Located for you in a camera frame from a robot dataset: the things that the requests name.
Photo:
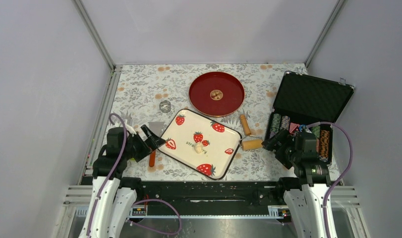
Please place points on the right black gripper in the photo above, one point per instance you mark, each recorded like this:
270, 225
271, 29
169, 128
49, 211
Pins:
285, 139

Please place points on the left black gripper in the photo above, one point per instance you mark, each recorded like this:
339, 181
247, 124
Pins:
154, 142

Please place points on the wooden roller with handle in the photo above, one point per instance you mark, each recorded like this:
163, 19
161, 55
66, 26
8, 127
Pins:
249, 141

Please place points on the white dough piece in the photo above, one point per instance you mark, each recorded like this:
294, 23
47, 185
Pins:
198, 147

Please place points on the strawberry pattern rectangular tray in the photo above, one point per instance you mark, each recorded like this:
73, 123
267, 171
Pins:
220, 143

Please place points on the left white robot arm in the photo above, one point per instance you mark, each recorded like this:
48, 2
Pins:
113, 194

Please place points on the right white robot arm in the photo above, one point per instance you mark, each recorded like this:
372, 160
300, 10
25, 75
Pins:
307, 194

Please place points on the metal round cookie cutter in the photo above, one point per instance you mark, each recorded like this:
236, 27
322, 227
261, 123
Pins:
165, 106

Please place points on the black poker chip case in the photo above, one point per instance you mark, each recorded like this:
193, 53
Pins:
306, 99

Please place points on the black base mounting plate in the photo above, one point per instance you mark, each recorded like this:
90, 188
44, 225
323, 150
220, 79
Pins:
213, 198

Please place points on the red round lacquer tray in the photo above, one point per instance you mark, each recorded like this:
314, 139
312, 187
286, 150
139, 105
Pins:
216, 94

